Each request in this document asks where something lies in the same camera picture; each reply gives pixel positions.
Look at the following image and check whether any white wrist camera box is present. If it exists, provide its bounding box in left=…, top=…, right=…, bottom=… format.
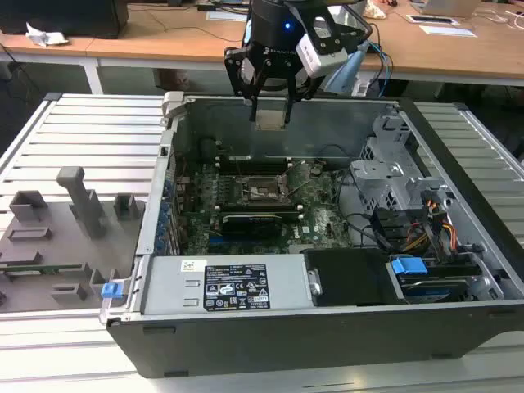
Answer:
left=295, top=31, right=350, bottom=79

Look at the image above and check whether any black graphics card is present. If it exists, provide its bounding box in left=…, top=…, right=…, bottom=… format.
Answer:
left=222, top=212, right=284, bottom=241

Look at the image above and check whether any silver metal drive cage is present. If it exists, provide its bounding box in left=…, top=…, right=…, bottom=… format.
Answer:
left=350, top=104, right=451, bottom=215

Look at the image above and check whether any beige crumpled object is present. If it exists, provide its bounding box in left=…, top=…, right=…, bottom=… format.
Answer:
left=365, top=0, right=389, bottom=20

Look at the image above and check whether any silver square CPU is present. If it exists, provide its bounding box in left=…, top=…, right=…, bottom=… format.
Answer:
left=254, top=109, right=288, bottom=132

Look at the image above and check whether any wooden desk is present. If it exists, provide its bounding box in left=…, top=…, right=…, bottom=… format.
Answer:
left=85, top=0, right=524, bottom=89
left=0, top=30, right=102, bottom=97

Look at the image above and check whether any green motherboard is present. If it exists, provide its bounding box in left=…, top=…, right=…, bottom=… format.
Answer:
left=174, top=161, right=359, bottom=255

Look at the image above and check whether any black box on desk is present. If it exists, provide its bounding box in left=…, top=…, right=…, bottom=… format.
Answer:
left=0, top=0, right=130, bottom=41

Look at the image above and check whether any grey power supply unit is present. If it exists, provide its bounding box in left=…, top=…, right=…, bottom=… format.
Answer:
left=141, top=255, right=315, bottom=316

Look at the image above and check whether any crumpled white paper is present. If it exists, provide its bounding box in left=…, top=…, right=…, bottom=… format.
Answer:
left=25, top=21, right=71, bottom=48

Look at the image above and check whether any CPU socket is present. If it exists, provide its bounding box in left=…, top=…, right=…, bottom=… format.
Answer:
left=238, top=174, right=299, bottom=209

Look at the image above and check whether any grey parts rack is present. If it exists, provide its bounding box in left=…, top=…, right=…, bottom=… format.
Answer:
left=0, top=165, right=147, bottom=314

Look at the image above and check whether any green RAM stick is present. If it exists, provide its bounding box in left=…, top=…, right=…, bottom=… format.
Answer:
left=0, top=264, right=84, bottom=274

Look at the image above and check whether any hard disk in blue carrier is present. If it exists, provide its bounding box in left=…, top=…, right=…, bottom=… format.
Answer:
left=388, top=254, right=476, bottom=306

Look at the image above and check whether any blue case latch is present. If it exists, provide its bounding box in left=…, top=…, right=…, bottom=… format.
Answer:
left=100, top=281, right=124, bottom=300

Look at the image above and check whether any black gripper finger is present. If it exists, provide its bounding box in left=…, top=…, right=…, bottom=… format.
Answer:
left=224, top=45, right=272, bottom=124
left=281, top=56, right=318, bottom=125

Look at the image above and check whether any yellow orange wire bundle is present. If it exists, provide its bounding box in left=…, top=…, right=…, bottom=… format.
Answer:
left=403, top=199, right=458, bottom=253

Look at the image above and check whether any black connector cable bundle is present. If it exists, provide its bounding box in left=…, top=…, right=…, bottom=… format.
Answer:
left=370, top=206, right=415, bottom=251

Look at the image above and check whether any black open PC case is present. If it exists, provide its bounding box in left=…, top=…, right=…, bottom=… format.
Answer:
left=100, top=92, right=524, bottom=380

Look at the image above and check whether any white paper sheet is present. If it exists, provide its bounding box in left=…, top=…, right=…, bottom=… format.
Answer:
left=418, top=24, right=479, bottom=38
left=206, top=11, right=251, bottom=22

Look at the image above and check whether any black plastic air shroud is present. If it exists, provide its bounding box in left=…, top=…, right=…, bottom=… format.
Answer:
left=304, top=247, right=407, bottom=309

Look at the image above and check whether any silver laptop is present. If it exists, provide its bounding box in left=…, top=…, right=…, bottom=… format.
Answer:
left=411, top=0, right=482, bottom=18

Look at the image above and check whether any metal socket cover frame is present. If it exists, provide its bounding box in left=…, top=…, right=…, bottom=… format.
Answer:
left=277, top=161, right=314, bottom=196

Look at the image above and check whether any black bracket wrist camera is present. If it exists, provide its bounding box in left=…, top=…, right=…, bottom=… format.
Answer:
left=305, top=7, right=373, bottom=54

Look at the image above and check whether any pale blue teach pendant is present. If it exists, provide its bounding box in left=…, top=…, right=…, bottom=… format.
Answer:
left=327, top=40, right=372, bottom=97

